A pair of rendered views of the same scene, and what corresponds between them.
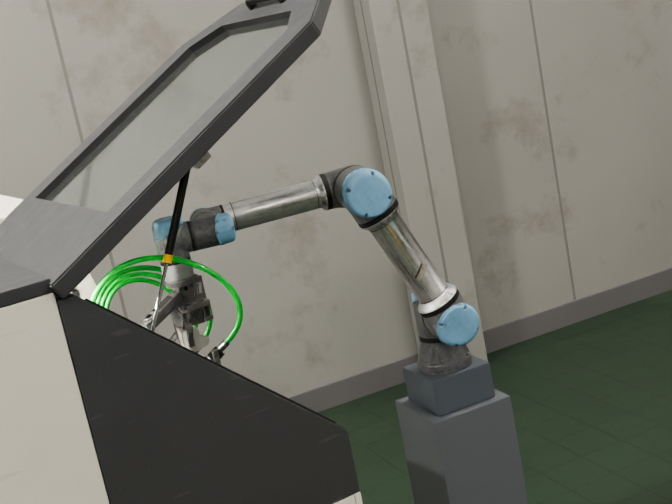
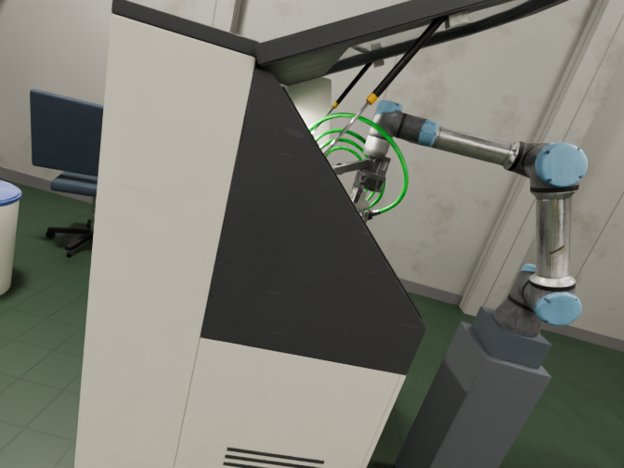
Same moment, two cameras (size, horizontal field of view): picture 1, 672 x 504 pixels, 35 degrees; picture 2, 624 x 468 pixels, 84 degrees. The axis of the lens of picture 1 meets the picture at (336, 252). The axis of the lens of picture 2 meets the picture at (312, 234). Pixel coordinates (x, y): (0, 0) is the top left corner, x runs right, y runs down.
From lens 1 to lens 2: 1.50 m
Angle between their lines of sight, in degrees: 20
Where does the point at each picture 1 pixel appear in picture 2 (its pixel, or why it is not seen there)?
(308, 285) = (434, 237)
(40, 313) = (235, 69)
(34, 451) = (175, 185)
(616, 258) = (587, 315)
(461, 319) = (565, 306)
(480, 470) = (493, 407)
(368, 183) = (569, 155)
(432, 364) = (507, 318)
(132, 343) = (299, 149)
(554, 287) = not seen: hidden behind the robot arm
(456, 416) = (503, 364)
